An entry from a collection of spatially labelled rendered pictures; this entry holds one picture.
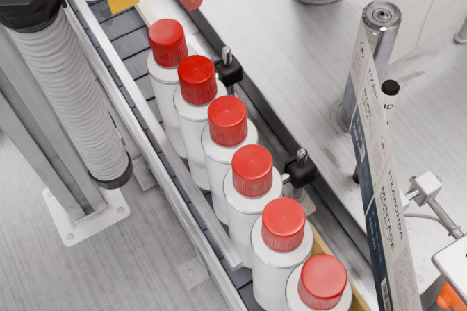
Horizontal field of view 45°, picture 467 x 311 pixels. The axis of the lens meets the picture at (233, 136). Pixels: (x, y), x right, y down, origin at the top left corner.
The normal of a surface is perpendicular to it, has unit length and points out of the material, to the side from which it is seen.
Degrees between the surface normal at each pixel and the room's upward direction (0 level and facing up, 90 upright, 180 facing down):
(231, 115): 2
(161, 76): 45
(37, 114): 90
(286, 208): 2
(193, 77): 2
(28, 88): 90
